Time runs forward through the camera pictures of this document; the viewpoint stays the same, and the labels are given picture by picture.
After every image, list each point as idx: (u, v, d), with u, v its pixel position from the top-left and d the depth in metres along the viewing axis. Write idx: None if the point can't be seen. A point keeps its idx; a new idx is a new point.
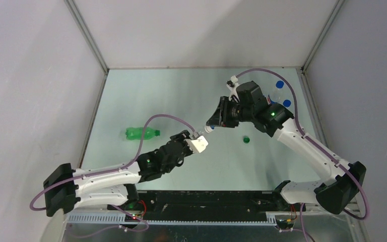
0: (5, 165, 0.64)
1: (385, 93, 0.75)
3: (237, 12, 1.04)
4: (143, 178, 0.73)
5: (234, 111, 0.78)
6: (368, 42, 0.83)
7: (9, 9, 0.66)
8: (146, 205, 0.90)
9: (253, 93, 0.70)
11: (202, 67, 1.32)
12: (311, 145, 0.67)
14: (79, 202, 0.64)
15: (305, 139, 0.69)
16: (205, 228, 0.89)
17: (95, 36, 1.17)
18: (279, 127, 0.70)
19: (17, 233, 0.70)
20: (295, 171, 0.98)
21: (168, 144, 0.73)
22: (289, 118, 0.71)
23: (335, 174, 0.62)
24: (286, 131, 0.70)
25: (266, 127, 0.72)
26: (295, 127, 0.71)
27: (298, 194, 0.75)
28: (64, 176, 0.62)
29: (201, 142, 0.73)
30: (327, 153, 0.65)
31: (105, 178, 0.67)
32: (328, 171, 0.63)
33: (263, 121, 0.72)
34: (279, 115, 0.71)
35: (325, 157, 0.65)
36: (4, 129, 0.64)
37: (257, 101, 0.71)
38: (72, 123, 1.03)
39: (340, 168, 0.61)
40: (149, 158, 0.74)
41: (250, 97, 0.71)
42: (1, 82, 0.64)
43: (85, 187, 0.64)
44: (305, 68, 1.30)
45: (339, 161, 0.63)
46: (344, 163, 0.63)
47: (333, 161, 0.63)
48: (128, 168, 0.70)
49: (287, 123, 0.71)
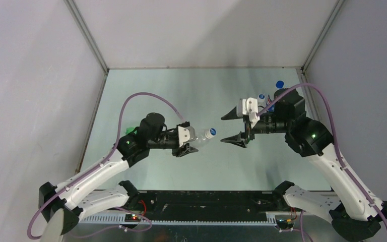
0: (4, 166, 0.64)
1: (385, 93, 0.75)
3: (237, 12, 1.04)
4: (131, 160, 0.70)
5: (268, 123, 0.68)
6: (369, 41, 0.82)
7: (8, 10, 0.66)
8: (146, 205, 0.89)
9: (297, 107, 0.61)
11: (202, 67, 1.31)
12: (347, 178, 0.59)
14: (82, 213, 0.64)
15: (343, 171, 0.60)
16: (204, 228, 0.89)
17: (95, 37, 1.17)
18: (318, 153, 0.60)
19: (17, 235, 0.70)
20: (294, 171, 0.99)
21: (149, 118, 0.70)
22: (330, 144, 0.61)
23: (367, 214, 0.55)
24: (325, 160, 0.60)
25: (302, 147, 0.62)
26: (334, 155, 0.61)
27: (306, 205, 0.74)
28: (49, 194, 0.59)
29: (185, 133, 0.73)
30: (363, 188, 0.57)
31: (90, 179, 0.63)
32: (362, 209, 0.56)
33: (300, 140, 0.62)
34: (319, 138, 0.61)
35: (360, 192, 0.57)
36: (4, 130, 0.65)
37: (299, 116, 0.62)
38: (72, 124, 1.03)
39: (375, 208, 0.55)
40: (130, 139, 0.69)
41: (293, 111, 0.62)
42: (1, 83, 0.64)
43: (73, 197, 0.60)
44: (305, 68, 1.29)
45: (374, 200, 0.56)
46: (378, 202, 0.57)
47: (369, 200, 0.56)
48: (110, 159, 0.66)
49: (327, 149, 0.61)
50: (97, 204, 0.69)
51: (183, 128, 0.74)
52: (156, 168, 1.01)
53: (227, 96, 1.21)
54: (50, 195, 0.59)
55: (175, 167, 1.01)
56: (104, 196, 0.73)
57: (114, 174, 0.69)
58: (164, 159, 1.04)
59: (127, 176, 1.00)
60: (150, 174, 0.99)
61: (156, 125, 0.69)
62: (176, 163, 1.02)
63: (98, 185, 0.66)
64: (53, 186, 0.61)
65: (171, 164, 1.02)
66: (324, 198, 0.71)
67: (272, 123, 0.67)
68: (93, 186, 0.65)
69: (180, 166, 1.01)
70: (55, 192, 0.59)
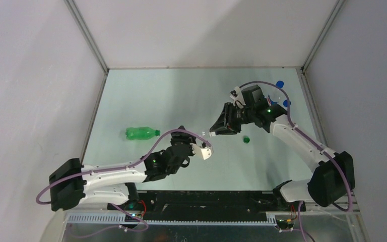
0: (4, 165, 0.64)
1: (385, 92, 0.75)
3: (237, 12, 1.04)
4: (150, 178, 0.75)
5: (239, 113, 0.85)
6: (368, 42, 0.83)
7: (9, 11, 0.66)
8: (146, 205, 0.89)
9: (253, 93, 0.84)
11: (202, 67, 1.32)
12: (298, 135, 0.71)
14: (83, 198, 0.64)
15: (294, 130, 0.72)
16: (204, 228, 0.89)
17: (95, 37, 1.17)
18: (271, 119, 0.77)
19: (17, 234, 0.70)
20: (295, 170, 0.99)
21: (175, 146, 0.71)
22: (282, 114, 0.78)
23: (319, 160, 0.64)
24: (278, 124, 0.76)
25: (262, 123, 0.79)
26: (287, 120, 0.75)
27: (293, 191, 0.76)
28: (72, 170, 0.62)
29: (207, 152, 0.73)
30: (314, 142, 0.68)
31: (112, 175, 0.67)
32: (313, 157, 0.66)
33: (260, 117, 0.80)
34: (274, 111, 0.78)
35: (311, 145, 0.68)
36: (3, 131, 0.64)
37: (257, 100, 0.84)
38: (71, 123, 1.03)
39: (324, 154, 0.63)
40: (155, 159, 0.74)
41: (251, 97, 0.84)
42: (1, 84, 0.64)
43: (92, 183, 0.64)
44: (305, 68, 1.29)
45: (325, 148, 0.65)
46: (330, 152, 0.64)
47: (318, 148, 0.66)
48: (135, 166, 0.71)
49: (280, 118, 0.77)
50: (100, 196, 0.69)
51: (206, 149, 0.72)
52: None
53: (227, 96, 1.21)
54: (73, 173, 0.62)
55: None
56: (108, 190, 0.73)
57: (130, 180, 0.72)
58: None
59: None
60: None
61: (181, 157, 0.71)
62: None
63: (115, 182, 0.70)
64: (79, 164, 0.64)
65: None
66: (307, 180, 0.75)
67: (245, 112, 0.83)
68: (111, 181, 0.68)
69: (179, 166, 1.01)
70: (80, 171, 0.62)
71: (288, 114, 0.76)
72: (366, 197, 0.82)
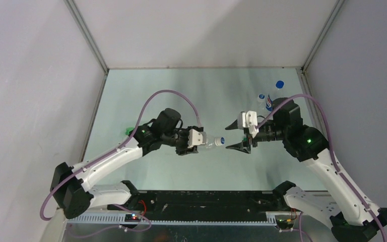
0: (4, 165, 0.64)
1: (385, 92, 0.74)
3: (237, 12, 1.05)
4: (146, 148, 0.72)
5: (269, 131, 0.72)
6: (368, 42, 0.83)
7: (9, 10, 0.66)
8: (146, 205, 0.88)
9: (292, 113, 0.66)
11: (202, 67, 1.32)
12: (342, 182, 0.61)
14: (93, 199, 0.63)
15: (338, 175, 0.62)
16: (204, 228, 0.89)
17: (95, 37, 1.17)
18: (314, 157, 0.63)
19: (17, 234, 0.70)
20: (295, 172, 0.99)
21: (167, 112, 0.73)
22: (325, 149, 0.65)
23: (363, 218, 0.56)
24: (320, 164, 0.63)
25: (298, 153, 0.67)
26: (330, 159, 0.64)
27: (307, 208, 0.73)
28: (64, 175, 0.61)
29: (198, 137, 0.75)
30: (359, 194, 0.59)
31: (105, 163, 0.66)
32: (358, 214, 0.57)
33: (296, 146, 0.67)
34: (315, 142, 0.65)
35: (356, 197, 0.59)
36: (3, 130, 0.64)
37: (294, 123, 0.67)
38: (71, 123, 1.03)
39: (370, 213, 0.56)
40: (145, 129, 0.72)
41: (287, 118, 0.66)
42: (1, 83, 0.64)
43: (89, 178, 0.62)
44: (305, 68, 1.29)
45: (370, 206, 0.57)
46: (374, 208, 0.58)
47: (364, 204, 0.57)
48: (126, 144, 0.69)
49: (323, 154, 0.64)
50: (105, 194, 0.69)
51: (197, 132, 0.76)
52: (156, 168, 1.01)
53: (227, 96, 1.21)
54: (66, 176, 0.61)
55: (175, 167, 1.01)
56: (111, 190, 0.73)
57: (128, 161, 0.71)
58: (164, 158, 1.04)
59: (127, 176, 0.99)
60: (150, 174, 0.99)
61: (174, 118, 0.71)
62: (176, 164, 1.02)
63: (112, 168, 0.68)
64: (69, 168, 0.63)
65: (170, 165, 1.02)
66: (326, 204, 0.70)
67: (272, 131, 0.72)
68: (108, 169, 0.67)
69: (180, 166, 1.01)
70: (72, 173, 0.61)
71: (332, 149, 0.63)
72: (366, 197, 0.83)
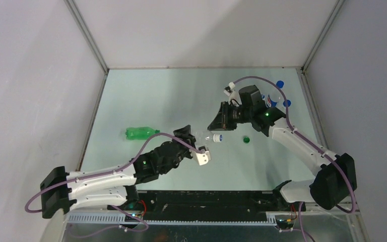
0: (4, 165, 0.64)
1: (384, 92, 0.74)
3: (237, 12, 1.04)
4: (140, 180, 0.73)
5: (235, 114, 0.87)
6: (368, 42, 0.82)
7: (9, 11, 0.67)
8: (146, 205, 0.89)
9: (252, 95, 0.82)
11: (202, 67, 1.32)
12: (299, 139, 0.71)
14: (75, 204, 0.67)
15: (294, 133, 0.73)
16: (204, 227, 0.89)
17: (95, 37, 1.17)
18: (271, 124, 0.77)
19: (17, 234, 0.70)
20: (294, 171, 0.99)
21: (167, 145, 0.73)
22: (281, 118, 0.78)
23: (320, 163, 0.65)
24: (276, 128, 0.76)
25: (261, 127, 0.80)
26: (286, 123, 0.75)
27: (296, 193, 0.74)
28: (57, 179, 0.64)
29: (204, 158, 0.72)
30: (315, 144, 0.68)
31: (98, 182, 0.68)
32: (314, 160, 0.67)
33: (259, 122, 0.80)
34: (273, 115, 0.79)
35: (312, 147, 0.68)
36: (3, 129, 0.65)
37: (255, 103, 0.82)
38: (71, 124, 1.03)
39: (325, 157, 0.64)
40: (145, 160, 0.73)
41: (250, 99, 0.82)
42: (1, 83, 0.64)
43: (78, 190, 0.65)
44: (305, 68, 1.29)
45: (325, 151, 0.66)
46: (331, 154, 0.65)
47: (319, 151, 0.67)
48: (123, 170, 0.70)
49: (279, 121, 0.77)
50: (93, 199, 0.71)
51: (202, 153, 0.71)
52: None
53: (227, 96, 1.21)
54: (58, 180, 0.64)
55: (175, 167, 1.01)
56: (103, 193, 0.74)
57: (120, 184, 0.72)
58: None
59: None
60: None
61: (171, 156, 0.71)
62: None
63: (104, 187, 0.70)
64: (65, 173, 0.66)
65: None
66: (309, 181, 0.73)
67: (240, 114, 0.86)
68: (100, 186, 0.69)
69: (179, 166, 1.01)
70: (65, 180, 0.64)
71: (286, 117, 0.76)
72: (366, 197, 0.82)
